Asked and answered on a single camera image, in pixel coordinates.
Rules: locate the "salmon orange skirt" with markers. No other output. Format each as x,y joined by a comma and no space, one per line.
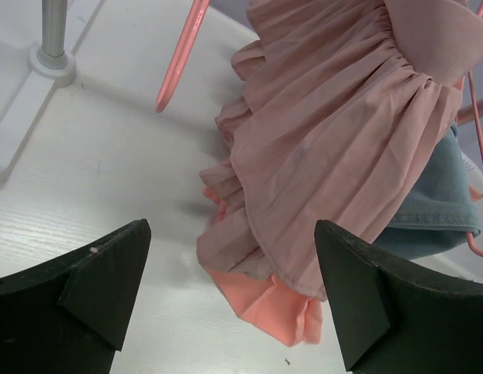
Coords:
272,304

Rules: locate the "dusty pink pleated skirt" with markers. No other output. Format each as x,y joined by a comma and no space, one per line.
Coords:
343,104

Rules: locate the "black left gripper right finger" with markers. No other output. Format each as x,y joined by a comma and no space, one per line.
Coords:
395,316

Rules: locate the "pink wire hanger far left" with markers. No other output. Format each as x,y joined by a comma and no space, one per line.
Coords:
181,54

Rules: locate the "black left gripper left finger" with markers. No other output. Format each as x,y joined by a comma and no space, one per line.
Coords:
70,314

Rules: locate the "blue denim garment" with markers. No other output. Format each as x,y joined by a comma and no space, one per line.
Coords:
438,212

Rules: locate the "white clothes rack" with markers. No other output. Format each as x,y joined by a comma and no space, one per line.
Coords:
51,65

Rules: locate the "pink wire hanger of pink skirt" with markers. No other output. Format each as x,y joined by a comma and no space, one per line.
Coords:
464,116

